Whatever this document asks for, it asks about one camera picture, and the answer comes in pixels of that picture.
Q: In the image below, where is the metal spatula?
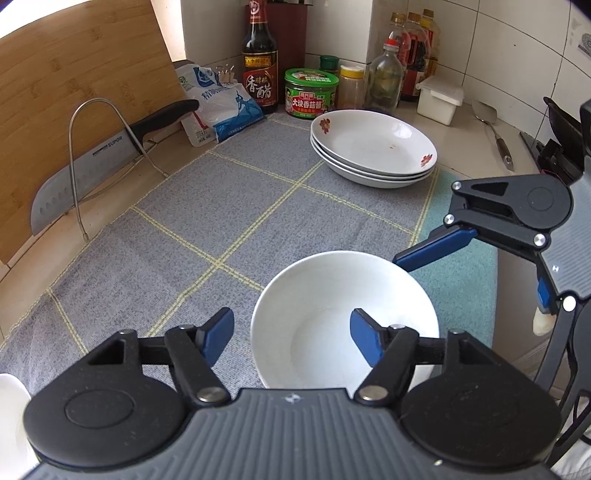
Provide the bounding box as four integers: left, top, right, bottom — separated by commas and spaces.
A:
471, 100, 515, 172

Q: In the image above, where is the red-capped clear glass bottle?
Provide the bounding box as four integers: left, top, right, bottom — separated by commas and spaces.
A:
365, 38, 406, 115

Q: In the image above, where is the grey checked dish cloth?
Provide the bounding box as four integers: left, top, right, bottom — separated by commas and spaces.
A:
0, 111, 502, 416

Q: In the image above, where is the white fruit-print plate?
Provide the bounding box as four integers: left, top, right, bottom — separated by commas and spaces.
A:
310, 110, 438, 178
310, 134, 437, 184
314, 148, 435, 189

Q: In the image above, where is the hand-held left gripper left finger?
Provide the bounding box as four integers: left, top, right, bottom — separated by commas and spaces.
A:
85, 307, 234, 408

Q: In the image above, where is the white lidded plastic container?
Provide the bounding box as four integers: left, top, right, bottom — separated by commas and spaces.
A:
416, 75, 465, 126

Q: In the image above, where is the yellow-lidded spice jar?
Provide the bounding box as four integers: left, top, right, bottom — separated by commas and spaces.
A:
337, 65, 366, 112

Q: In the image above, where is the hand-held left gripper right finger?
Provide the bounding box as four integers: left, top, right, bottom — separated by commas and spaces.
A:
349, 308, 504, 407

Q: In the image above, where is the yellow oil bottle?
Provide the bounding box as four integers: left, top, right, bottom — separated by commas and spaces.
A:
419, 9, 441, 79

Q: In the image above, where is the metal wire knife rack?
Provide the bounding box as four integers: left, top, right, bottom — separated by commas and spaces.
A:
68, 98, 169, 241

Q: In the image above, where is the wooden cutting board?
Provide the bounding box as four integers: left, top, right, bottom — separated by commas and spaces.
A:
0, 0, 188, 271

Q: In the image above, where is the green round can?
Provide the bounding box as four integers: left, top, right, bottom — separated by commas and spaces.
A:
283, 68, 340, 120

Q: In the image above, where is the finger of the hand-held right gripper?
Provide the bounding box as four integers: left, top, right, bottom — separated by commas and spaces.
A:
392, 178, 552, 273
533, 263, 583, 466

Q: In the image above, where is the white pink-flower bowl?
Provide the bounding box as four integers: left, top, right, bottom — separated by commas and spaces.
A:
250, 250, 440, 393

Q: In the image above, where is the dark brown knife block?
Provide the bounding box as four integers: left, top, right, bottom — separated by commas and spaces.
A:
267, 0, 309, 100

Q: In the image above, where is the black-handled kitchen knife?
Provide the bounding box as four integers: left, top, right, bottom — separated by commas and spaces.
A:
31, 99, 200, 237

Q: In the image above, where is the red-labelled dark sauce bottle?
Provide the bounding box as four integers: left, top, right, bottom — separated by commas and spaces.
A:
403, 13, 431, 103

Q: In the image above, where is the white and blue salt bag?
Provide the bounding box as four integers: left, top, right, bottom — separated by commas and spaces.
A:
174, 59, 267, 147

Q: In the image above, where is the dark vinegar bottle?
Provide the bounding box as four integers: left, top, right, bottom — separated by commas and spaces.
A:
242, 0, 279, 115

